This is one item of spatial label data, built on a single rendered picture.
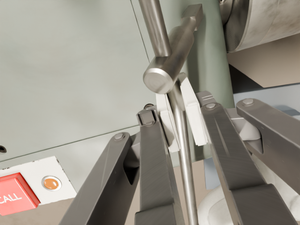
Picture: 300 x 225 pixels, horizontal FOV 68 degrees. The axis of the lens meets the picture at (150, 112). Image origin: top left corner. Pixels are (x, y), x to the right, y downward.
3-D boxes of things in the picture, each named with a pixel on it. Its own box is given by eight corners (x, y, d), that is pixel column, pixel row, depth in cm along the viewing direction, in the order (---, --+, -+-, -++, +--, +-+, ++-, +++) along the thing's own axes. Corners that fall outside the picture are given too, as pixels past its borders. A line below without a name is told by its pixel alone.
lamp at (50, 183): (50, 187, 33) (47, 191, 32) (43, 177, 32) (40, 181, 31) (62, 184, 32) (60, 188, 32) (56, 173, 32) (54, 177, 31)
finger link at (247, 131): (206, 127, 12) (265, 113, 11) (192, 93, 16) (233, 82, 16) (211, 150, 12) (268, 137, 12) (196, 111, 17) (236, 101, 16)
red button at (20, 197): (9, 206, 35) (1, 217, 33) (-13, 177, 33) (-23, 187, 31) (43, 198, 34) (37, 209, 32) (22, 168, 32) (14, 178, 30)
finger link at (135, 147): (170, 160, 12) (120, 173, 13) (164, 120, 17) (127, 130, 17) (163, 139, 12) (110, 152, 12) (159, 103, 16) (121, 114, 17)
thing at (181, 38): (183, 1, 22) (137, 70, 15) (206, -3, 21) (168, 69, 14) (187, 22, 23) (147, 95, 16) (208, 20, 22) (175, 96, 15)
